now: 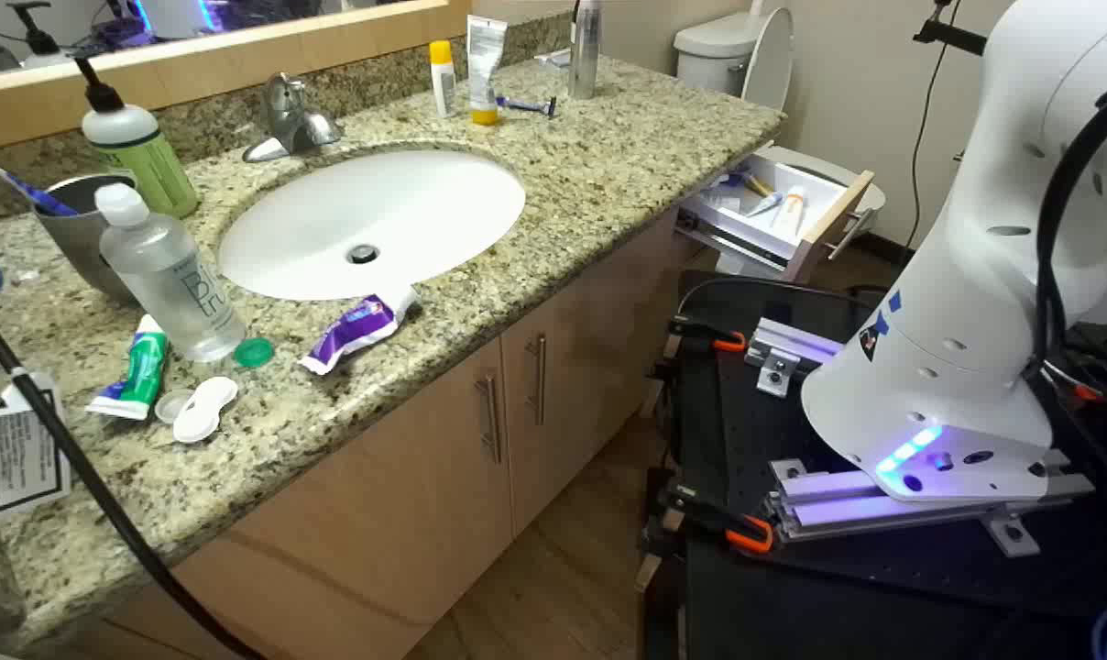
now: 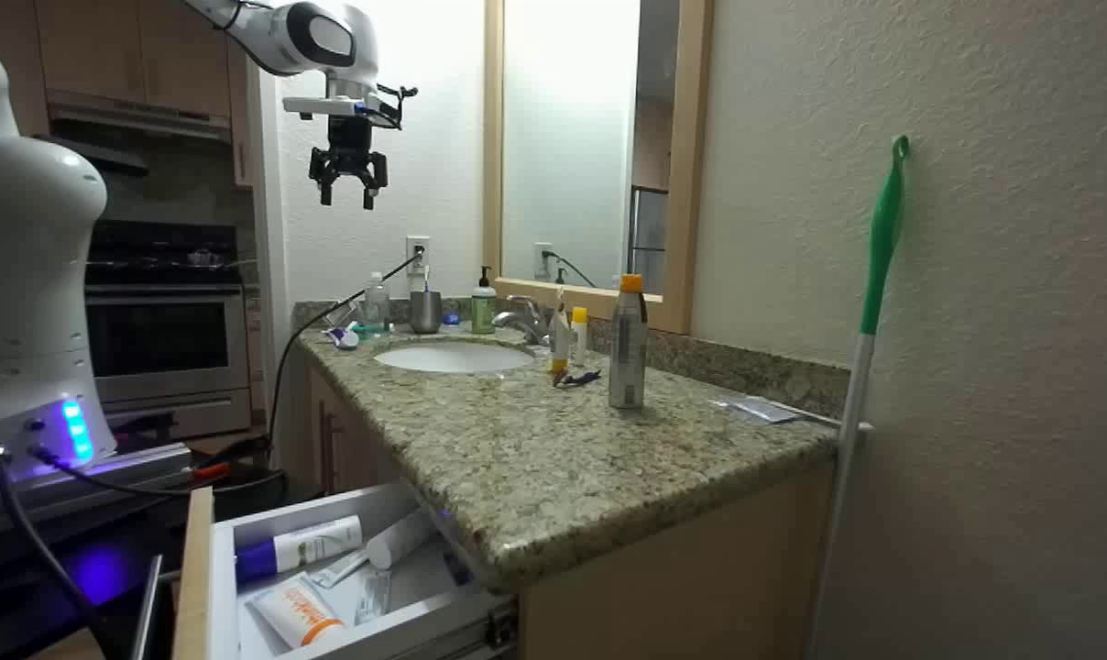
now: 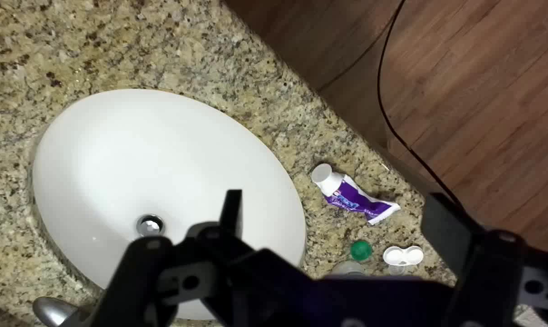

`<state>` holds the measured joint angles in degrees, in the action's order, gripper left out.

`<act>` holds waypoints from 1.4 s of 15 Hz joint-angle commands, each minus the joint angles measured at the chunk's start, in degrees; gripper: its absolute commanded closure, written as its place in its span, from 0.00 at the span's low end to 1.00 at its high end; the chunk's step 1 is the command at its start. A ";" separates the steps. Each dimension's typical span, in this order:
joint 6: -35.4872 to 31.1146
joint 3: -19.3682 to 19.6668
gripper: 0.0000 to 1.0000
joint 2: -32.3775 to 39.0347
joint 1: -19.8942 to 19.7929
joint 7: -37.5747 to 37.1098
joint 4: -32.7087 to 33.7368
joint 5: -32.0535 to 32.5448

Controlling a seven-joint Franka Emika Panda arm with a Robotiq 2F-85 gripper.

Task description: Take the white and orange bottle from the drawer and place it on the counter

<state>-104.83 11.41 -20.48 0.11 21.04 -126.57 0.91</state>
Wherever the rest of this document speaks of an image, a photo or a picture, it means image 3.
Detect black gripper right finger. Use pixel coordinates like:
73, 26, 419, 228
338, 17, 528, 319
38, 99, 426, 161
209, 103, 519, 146
421, 193, 483, 275

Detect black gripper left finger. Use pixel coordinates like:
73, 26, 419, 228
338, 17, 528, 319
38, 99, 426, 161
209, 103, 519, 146
220, 190, 243, 237

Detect white contact lens case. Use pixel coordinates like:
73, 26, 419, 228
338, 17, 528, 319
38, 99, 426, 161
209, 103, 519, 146
381, 246, 425, 268

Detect green contact lens cap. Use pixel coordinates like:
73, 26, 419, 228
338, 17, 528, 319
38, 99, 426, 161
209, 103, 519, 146
348, 241, 374, 262

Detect purple toothpaste tube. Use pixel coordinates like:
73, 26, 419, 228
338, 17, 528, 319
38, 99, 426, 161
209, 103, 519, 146
310, 164, 399, 226

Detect white oval sink basin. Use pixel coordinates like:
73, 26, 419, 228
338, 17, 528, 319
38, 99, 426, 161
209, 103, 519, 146
33, 90, 307, 290

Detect chrome faucet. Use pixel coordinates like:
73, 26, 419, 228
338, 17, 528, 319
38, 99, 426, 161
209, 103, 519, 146
33, 297, 78, 327

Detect black cable on floor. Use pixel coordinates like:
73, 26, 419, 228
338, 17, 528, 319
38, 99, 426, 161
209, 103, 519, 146
314, 0, 470, 212

